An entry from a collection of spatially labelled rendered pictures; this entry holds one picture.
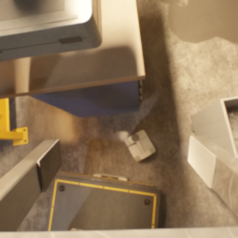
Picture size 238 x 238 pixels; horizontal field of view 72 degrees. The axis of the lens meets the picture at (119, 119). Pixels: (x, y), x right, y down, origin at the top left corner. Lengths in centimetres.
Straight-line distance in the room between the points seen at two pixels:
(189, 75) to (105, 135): 88
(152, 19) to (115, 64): 133
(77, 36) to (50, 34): 4
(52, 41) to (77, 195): 99
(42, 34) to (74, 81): 21
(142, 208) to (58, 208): 54
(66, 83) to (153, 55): 117
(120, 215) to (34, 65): 94
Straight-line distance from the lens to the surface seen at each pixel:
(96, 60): 51
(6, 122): 167
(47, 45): 35
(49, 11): 33
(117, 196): 112
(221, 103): 93
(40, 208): 172
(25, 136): 173
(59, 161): 16
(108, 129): 142
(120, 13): 58
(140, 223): 116
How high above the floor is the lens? 138
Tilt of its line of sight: 78 degrees down
